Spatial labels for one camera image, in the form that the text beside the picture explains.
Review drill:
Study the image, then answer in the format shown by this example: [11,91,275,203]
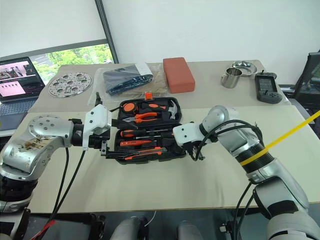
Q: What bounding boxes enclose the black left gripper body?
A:
[87,125,113,151]

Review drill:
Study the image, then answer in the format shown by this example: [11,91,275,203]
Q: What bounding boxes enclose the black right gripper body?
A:
[183,140,202,155]

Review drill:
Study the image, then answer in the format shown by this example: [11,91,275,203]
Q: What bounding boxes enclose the orange black utility knife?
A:
[123,146,168,161]

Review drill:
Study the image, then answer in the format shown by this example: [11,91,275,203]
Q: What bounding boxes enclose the black plastic tool case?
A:
[115,92,188,166]

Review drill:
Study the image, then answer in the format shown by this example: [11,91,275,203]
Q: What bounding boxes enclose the clear plastic bag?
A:
[87,61,171,106]

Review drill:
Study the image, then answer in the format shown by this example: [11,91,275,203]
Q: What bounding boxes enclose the orange black cased screwdriver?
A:
[119,128,176,138]

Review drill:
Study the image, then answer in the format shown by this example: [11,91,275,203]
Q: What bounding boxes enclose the orange black tape measure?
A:
[121,100,138,114]

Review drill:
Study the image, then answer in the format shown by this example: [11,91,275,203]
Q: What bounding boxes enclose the dark navy packaged item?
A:
[102,64,154,97]

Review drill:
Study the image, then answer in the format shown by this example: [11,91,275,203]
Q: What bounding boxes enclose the round perforated metal plate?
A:
[47,71,94,97]

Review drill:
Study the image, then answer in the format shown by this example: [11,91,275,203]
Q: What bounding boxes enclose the steel claw hammer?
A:
[138,100,182,121]

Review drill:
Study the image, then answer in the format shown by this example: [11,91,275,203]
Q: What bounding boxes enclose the white paper label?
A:
[135,62,154,76]

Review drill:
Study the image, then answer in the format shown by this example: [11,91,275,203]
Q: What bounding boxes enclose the beige woven mat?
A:
[131,62,171,98]

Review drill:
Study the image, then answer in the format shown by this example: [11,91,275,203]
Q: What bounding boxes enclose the red brown brick block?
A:
[162,57,197,94]

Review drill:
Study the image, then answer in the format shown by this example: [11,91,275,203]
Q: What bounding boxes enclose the grey rounded shape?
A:
[109,215,149,240]

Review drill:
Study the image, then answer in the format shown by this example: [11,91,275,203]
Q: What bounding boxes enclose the stainless steel mug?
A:
[220,67,244,89]

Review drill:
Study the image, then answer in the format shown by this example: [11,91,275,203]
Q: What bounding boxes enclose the open laptop computer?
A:
[0,55,47,131]

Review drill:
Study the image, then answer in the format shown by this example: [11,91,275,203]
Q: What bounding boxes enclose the black handheld game console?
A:
[254,70,284,104]

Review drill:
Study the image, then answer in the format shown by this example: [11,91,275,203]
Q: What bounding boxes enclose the stainless steel bowl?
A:
[229,60,258,77]

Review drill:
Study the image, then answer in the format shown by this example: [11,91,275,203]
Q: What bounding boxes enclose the black mesh office chair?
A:
[291,51,320,114]

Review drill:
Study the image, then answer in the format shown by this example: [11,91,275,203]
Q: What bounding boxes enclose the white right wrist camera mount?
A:
[172,121,209,152]

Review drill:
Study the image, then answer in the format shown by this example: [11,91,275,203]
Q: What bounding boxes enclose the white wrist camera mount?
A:
[172,121,209,152]
[81,104,113,152]

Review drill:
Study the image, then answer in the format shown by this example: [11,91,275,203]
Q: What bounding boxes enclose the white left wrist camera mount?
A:
[81,104,113,152]

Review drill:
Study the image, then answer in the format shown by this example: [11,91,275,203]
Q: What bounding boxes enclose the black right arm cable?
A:
[187,119,264,240]

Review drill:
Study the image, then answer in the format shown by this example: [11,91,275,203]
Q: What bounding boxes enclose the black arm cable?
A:
[49,106,121,224]
[187,119,264,240]

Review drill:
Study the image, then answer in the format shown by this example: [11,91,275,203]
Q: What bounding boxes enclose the orange handled pliers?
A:
[122,111,161,125]

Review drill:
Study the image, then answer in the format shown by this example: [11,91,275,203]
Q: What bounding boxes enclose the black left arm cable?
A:
[49,106,121,224]

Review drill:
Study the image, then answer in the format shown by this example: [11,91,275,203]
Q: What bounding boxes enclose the dark window frame post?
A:
[94,0,120,65]

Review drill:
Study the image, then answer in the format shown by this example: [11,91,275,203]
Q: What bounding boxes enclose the thin white wire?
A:
[144,210,157,229]

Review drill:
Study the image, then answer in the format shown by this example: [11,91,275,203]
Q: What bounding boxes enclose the yellow strap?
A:
[239,114,317,168]

